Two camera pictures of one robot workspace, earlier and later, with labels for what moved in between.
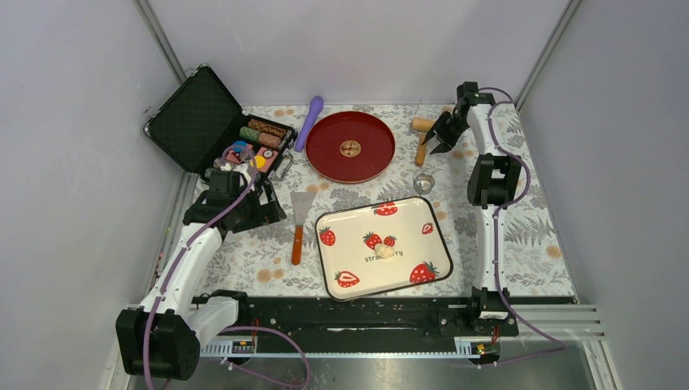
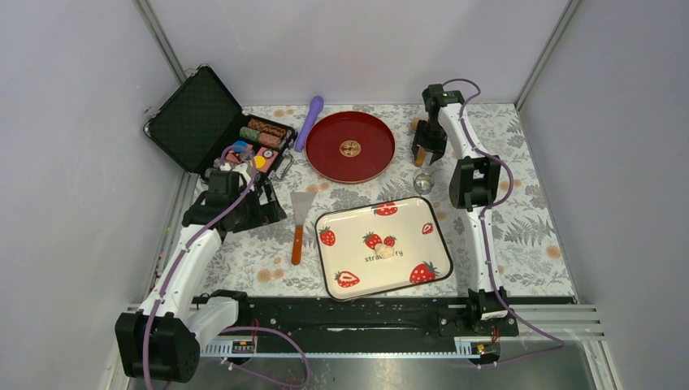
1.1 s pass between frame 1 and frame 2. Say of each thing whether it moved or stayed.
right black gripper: moved
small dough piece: stayed
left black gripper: stayed
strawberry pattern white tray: stayed
